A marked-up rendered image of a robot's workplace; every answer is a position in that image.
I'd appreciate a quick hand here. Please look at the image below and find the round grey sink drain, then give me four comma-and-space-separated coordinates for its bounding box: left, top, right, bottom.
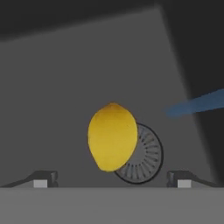
113, 122, 165, 186

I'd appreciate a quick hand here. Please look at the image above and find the grey sink basin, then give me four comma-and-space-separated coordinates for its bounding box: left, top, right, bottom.
0, 5, 224, 188

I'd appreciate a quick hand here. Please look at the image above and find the blue water stream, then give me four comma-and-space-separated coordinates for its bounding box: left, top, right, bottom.
165, 88, 224, 117

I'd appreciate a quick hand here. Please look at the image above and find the yellow lemon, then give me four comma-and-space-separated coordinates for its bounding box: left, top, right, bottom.
87, 101, 138, 173

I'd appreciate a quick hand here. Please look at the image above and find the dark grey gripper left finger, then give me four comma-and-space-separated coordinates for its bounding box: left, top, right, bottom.
0, 170, 59, 188

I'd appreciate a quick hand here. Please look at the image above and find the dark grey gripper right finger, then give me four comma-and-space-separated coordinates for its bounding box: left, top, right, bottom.
166, 170, 218, 188

